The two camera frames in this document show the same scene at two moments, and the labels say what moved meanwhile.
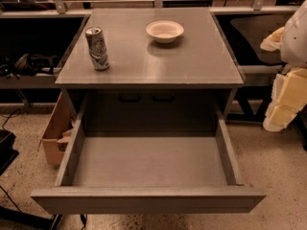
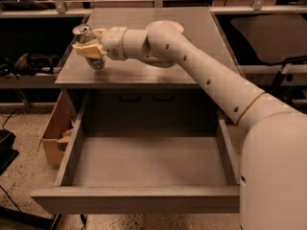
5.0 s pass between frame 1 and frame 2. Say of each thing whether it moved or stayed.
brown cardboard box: stayed
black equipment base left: stayed
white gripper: moved
